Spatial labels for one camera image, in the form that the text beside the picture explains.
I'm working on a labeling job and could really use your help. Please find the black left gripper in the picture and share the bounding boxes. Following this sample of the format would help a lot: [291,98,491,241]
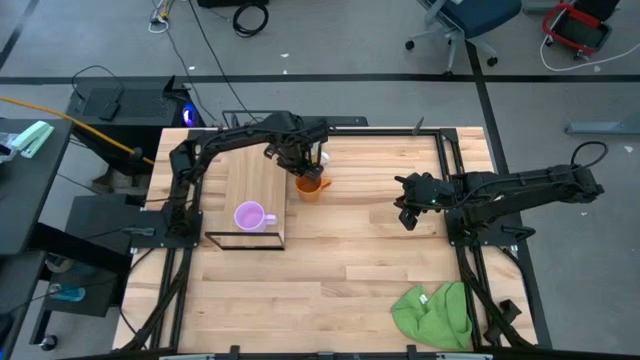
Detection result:
[264,127,331,182]

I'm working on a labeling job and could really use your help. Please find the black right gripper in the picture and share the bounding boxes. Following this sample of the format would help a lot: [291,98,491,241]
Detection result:
[393,172,456,231]

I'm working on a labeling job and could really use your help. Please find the orange plastic cup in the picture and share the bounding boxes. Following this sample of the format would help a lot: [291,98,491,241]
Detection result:
[294,174,333,203]

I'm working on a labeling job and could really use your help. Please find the purple plastic cup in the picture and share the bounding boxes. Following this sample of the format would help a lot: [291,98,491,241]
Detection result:
[233,200,278,233]

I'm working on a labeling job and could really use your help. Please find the black bar behind table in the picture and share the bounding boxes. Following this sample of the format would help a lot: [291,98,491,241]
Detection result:
[299,115,369,128]

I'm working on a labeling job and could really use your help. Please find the green cloth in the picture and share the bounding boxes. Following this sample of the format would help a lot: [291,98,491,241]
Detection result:
[390,282,474,351]

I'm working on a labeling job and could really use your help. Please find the black computer tower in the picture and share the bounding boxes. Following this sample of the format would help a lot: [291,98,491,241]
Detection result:
[66,75,206,176]

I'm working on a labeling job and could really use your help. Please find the blue office chair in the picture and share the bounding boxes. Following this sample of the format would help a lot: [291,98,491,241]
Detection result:
[404,0,524,76]

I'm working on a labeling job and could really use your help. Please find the grey floor plate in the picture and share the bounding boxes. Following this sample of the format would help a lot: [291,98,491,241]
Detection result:
[564,112,640,135]

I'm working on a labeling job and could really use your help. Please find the red black dolly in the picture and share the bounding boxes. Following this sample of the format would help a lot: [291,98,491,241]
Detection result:
[542,2,612,56]

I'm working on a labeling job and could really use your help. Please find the black low stand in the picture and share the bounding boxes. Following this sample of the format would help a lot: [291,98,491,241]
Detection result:
[29,193,151,346]

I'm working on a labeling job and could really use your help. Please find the blue water bottle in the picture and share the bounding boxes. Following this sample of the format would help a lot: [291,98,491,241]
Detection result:
[48,283,87,303]

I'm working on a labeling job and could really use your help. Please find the mint green stapler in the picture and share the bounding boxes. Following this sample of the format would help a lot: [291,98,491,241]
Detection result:
[10,120,55,160]

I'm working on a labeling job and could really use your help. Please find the black side desk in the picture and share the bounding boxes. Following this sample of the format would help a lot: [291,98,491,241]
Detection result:
[0,117,74,256]

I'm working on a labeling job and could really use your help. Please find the wooden shelf with black frame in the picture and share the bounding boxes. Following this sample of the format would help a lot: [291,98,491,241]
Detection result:
[204,133,290,251]

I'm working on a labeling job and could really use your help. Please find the long black floor cable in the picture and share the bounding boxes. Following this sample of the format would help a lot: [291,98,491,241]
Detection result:
[187,0,264,127]

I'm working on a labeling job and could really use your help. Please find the coiled black cable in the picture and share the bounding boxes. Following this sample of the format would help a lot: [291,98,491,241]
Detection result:
[232,3,270,39]

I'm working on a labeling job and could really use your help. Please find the white floor cable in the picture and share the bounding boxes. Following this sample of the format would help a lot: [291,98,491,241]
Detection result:
[538,34,640,73]

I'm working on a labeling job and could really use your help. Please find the white cable bundle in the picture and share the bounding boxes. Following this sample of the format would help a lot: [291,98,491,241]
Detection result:
[148,0,175,34]

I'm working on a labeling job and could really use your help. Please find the yellow cable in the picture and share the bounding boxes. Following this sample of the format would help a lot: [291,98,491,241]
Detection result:
[0,95,156,166]

